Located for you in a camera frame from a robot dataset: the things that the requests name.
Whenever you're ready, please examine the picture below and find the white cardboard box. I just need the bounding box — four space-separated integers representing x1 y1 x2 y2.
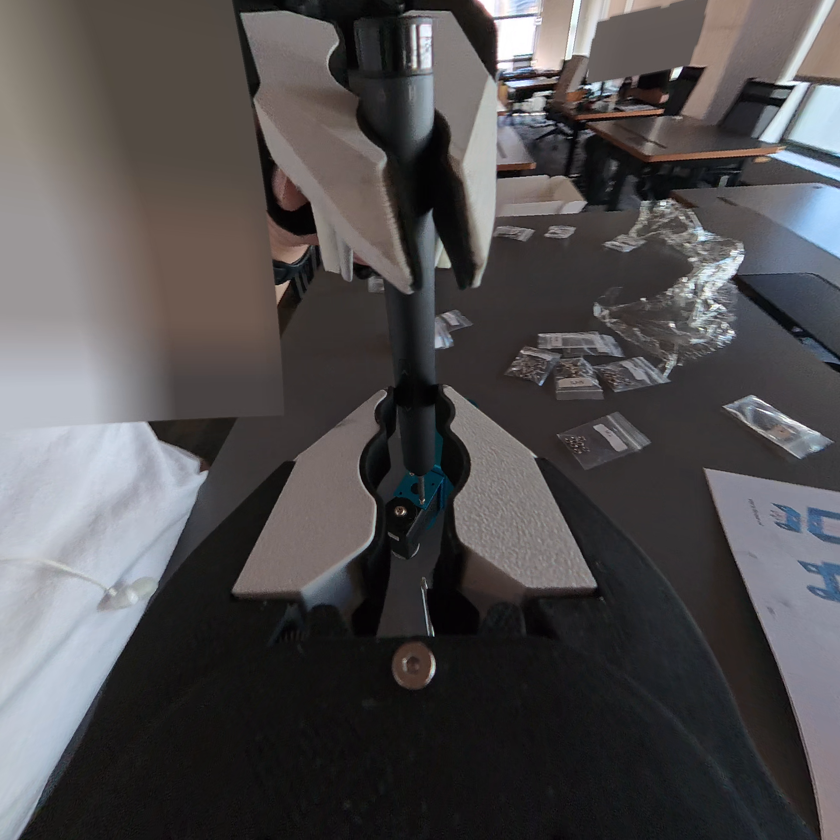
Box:
497 174 588 217

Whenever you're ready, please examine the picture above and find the long wood-edged desk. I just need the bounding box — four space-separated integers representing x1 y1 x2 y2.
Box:
571 101 667 124

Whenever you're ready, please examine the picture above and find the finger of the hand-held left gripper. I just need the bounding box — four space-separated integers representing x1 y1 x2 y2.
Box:
430 8 500 291
239 12 427 294

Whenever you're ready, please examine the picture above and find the black cable tray lid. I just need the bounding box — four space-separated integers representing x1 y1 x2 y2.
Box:
734 272 840 365

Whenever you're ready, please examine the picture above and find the person's white shirt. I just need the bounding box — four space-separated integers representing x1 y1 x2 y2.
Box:
0 422 210 840

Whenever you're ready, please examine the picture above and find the beige roller blind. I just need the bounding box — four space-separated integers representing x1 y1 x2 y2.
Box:
794 0 840 85

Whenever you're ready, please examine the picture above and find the white cord with toggle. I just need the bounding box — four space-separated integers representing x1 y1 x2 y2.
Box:
0 556 158 613

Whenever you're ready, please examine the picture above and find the black wrist band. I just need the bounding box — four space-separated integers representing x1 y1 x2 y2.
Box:
274 252 324 294

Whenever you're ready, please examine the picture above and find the crumpled clear plastic wrap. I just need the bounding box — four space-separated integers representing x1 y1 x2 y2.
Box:
592 199 746 378

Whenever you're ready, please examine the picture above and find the wood-edged dark desk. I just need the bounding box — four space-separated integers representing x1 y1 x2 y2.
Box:
584 117 785 211

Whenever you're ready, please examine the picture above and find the black office chair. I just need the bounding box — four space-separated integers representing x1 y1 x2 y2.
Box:
718 77 798 142

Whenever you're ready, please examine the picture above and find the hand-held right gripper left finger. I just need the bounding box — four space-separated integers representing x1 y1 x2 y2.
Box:
231 387 398 631

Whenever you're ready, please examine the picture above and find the person's left hand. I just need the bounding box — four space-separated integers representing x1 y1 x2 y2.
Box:
266 161 322 263

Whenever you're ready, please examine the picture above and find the beige office chair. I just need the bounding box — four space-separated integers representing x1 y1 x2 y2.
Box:
558 56 592 109

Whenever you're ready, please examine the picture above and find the dark grey electric screwdriver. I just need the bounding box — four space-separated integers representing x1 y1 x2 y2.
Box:
348 13 442 500

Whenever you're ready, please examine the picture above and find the large window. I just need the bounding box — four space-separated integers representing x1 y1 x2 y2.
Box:
784 82 840 155

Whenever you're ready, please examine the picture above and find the adjoining dark desk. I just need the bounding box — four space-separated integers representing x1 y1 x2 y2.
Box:
669 184 840 277

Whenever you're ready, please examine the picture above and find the clear bag with dark part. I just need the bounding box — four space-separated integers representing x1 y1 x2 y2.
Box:
722 395 834 459

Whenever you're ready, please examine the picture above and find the white sheet with blue print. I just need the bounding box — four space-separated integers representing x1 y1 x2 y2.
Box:
703 467 840 834

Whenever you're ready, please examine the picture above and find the small wood-edged desk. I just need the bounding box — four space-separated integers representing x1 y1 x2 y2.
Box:
497 125 539 179

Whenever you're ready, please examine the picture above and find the group of small screw bags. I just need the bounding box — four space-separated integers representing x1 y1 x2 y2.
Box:
366 225 672 470

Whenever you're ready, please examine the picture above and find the blue bracket with black motor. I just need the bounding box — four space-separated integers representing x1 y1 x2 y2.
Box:
384 462 457 562

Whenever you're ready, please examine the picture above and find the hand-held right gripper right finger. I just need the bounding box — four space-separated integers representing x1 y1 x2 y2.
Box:
440 386 598 624

